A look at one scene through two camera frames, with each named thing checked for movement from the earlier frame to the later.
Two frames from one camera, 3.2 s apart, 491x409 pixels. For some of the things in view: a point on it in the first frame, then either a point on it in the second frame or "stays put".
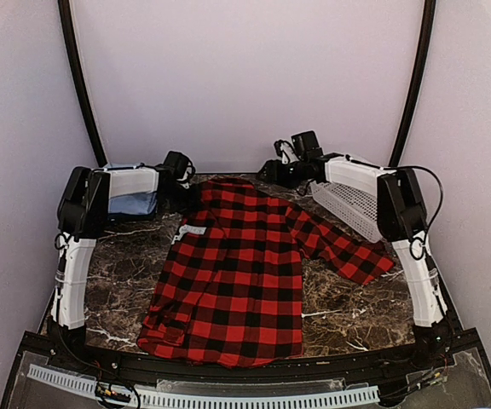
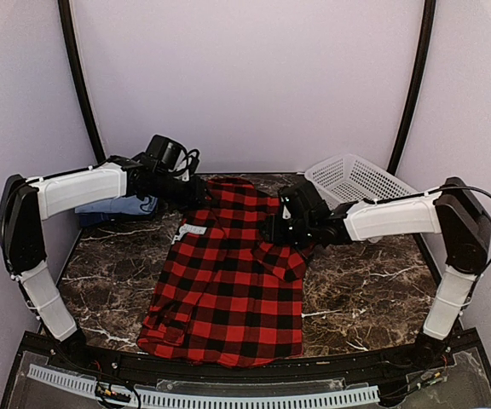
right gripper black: (275, 175) → (278, 232)
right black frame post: (409, 101) stays put
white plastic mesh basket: (349, 193) stays put
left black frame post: (74, 59) stays put
